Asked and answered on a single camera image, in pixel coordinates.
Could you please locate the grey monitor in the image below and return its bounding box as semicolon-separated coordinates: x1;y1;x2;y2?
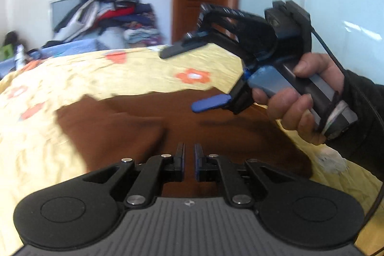
49;0;88;32

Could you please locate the dark object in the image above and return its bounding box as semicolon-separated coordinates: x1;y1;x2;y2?
2;31;19;47

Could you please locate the yellow floral bed sheet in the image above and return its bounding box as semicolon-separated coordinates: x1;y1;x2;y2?
0;44;384;256

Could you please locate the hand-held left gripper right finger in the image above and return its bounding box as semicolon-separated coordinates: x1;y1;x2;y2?
194;143;297;206

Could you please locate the blue blanket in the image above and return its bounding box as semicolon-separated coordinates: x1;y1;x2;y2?
0;39;109;80

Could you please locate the white bottle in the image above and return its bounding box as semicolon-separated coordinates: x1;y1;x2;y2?
15;44;28;68

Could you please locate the green object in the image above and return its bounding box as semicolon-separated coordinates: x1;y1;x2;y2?
0;44;14;62

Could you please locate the person's right hand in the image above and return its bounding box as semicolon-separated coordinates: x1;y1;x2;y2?
251;52;346;146

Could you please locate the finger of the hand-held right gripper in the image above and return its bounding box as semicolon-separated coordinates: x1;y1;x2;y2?
191;94;233;113
159;32;211;59

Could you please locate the person's right forearm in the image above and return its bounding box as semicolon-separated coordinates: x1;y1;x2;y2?
326;70;384;182

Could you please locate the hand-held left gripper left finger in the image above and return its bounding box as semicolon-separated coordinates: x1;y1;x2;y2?
82;142;186;208

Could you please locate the pile of clothes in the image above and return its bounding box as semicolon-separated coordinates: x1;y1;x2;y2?
53;0;165;49

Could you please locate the brown garment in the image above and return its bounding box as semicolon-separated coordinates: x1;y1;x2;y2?
55;87;314;201

